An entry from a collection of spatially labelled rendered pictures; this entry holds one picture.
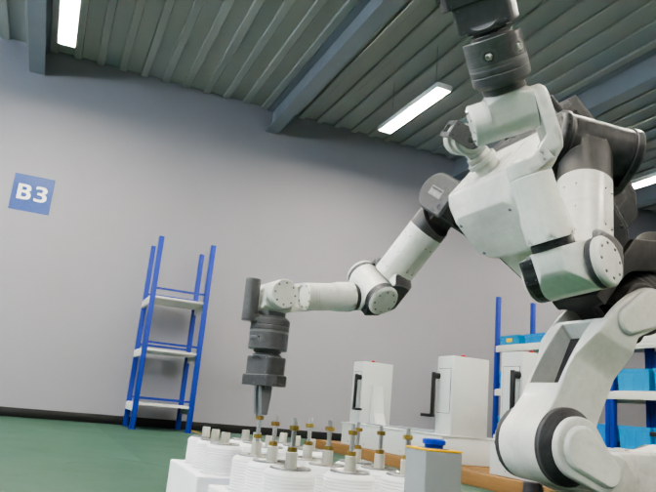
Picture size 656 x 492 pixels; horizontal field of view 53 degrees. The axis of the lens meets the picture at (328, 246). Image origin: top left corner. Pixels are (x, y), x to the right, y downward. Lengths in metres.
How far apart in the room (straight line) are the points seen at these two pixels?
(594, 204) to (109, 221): 6.89
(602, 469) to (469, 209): 0.55
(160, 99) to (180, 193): 1.17
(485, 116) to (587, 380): 0.60
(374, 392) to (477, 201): 4.64
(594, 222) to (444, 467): 0.46
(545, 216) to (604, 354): 0.47
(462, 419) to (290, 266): 3.95
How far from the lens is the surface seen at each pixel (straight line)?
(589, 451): 1.33
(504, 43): 1.02
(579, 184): 1.15
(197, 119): 8.24
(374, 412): 5.87
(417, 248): 1.56
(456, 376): 4.69
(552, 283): 1.04
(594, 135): 1.22
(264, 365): 1.44
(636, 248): 1.53
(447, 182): 1.54
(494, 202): 1.31
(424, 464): 1.14
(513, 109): 1.04
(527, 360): 4.13
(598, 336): 1.40
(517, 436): 1.35
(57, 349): 7.49
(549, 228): 1.01
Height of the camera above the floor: 0.36
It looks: 14 degrees up
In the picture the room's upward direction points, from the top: 5 degrees clockwise
